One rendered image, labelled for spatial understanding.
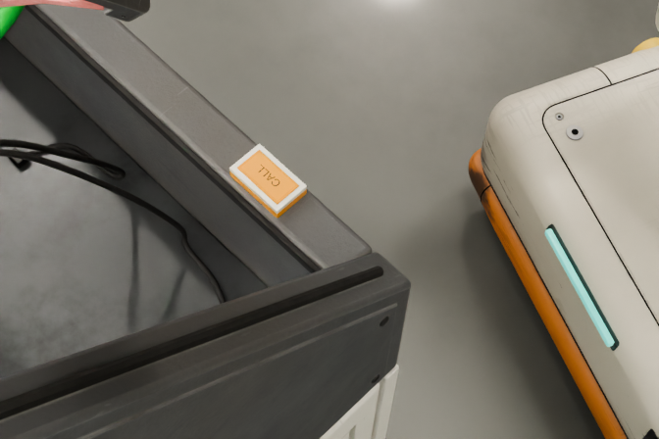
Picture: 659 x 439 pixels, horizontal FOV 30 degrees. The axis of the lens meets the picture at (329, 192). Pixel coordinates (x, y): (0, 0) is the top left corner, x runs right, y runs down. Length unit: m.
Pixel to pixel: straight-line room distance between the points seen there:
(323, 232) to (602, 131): 0.93
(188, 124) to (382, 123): 1.14
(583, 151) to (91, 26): 0.92
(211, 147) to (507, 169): 0.90
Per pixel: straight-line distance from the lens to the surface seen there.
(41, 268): 1.02
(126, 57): 0.96
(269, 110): 2.06
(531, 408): 1.86
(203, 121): 0.92
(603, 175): 1.72
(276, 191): 0.88
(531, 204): 1.72
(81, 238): 1.02
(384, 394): 1.04
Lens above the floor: 1.73
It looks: 61 degrees down
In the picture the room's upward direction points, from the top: 3 degrees clockwise
